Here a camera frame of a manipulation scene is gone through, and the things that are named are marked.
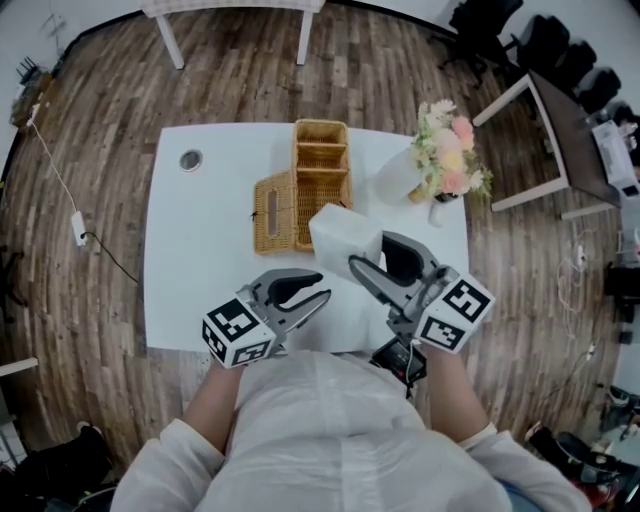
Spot black bag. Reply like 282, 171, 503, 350
14, 424, 114, 512

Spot black floor equipment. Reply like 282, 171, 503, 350
527, 424, 640, 501

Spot brown cardboard box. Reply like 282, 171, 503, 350
9, 74, 56, 129

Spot white plank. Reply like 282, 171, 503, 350
0, 357, 40, 377

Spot person's left forearm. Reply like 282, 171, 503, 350
182, 359, 246, 456

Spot black power cable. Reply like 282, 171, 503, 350
84, 230, 140, 284

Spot white power cable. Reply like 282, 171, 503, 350
29, 117, 81, 214

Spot pastel artificial flowers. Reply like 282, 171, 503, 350
409, 98, 494, 199

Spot black office chair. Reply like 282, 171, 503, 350
439, 0, 524, 76
559, 40, 599, 89
579, 67, 624, 115
514, 13, 571, 69

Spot dark desk white frame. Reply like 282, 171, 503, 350
472, 69, 624, 221

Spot black storage case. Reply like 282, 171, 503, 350
604, 262, 640, 321

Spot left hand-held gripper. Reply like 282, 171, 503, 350
202, 268, 332, 370

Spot wicker basket lid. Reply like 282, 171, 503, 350
252, 171, 299, 256

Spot white tissue pack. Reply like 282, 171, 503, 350
308, 202, 386, 274

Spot black router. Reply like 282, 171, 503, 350
14, 57, 41, 84

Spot person's right forearm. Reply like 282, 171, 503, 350
422, 344, 494, 446

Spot wicker storage basket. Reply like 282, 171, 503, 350
291, 118, 354, 252

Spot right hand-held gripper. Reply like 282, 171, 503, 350
347, 230, 497, 356

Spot black battery box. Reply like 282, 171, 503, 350
369, 335, 429, 399

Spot person's white coat torso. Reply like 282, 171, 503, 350
109, 349, 594, 512

